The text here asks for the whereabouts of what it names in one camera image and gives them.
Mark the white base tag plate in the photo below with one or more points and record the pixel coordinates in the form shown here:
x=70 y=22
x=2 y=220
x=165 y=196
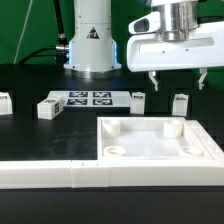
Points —
x=101 y=99

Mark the white L-shaped obstacle fence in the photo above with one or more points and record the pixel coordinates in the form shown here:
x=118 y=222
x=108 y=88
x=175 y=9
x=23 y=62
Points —
x=110 y=173

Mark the white square table top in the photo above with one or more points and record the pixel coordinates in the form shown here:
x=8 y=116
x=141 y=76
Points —
x=150 y=138

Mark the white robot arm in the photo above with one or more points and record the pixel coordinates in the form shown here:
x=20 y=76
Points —
x=168 y=38

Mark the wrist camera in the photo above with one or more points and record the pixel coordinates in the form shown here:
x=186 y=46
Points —
x=147 y=24

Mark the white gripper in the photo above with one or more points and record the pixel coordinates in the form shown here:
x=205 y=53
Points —
x=204 y=48

